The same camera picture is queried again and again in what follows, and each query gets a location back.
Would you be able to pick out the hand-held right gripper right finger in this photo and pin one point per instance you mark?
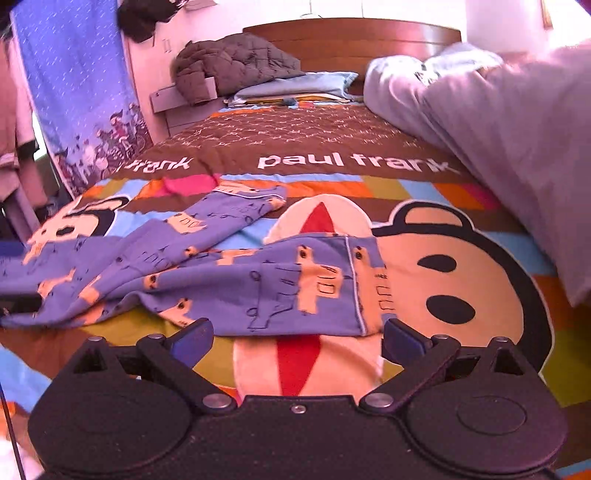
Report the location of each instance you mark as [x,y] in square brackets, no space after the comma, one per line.
[402,342]

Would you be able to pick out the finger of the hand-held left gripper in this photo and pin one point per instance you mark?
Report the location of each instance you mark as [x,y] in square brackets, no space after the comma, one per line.
[21,304]

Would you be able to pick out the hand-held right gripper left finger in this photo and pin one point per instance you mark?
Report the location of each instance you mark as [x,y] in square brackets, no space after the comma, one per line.
[193,338]

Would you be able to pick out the blue patterned pants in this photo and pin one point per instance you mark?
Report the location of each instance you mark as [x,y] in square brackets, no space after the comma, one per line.
[194,272]

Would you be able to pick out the colourful cartoon printed blanket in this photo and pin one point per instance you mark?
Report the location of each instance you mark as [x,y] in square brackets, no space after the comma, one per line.
[471,258]

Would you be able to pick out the hanging clothes in wardrobe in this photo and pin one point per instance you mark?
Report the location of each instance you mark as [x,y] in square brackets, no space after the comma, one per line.
[14,115]

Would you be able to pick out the blue printed curtain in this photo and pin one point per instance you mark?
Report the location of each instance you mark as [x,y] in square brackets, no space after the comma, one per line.
[78,92]

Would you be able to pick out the pale grey comforter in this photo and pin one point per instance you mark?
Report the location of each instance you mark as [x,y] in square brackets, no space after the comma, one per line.
[508,120]

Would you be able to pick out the light blue pillow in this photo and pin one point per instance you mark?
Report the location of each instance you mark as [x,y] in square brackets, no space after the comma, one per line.
[300,83]

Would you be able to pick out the brown quilted jacket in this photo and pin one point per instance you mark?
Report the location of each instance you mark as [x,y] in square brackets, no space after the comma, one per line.
[231,60]

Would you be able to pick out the wooden headboard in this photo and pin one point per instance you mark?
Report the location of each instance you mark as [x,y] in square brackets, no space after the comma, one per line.
[351,46]

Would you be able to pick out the dark hanging garment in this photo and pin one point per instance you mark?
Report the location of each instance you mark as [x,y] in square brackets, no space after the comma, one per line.
[143,21]

